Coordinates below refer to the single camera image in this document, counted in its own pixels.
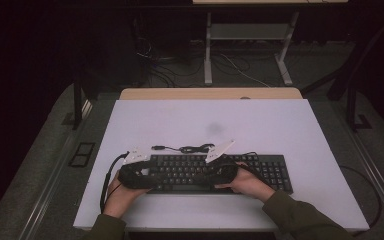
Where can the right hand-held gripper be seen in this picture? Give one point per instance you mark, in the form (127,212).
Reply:
(226,171)

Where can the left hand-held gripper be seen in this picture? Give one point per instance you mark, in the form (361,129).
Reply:
(131,178)

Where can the black computer keyboard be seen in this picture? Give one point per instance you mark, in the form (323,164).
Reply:
(273,173)

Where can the person's right hand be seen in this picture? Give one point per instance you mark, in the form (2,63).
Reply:
(246,183)

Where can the person's left hand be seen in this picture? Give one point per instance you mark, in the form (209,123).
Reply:
(120,200)

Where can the white board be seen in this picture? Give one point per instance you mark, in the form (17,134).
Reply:
(213,113)

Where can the black metal stand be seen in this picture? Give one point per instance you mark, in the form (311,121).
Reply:
(77,106)
(351,106)

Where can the wooden table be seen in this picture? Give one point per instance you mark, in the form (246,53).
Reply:
(180,93)

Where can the black floor outlet frame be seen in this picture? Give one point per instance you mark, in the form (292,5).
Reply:
(82,155)

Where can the aluminium rail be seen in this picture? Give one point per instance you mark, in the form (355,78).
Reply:
(51,186)
(380,186)

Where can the grey metal frame desk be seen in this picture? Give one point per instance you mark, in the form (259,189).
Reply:
(246,31)

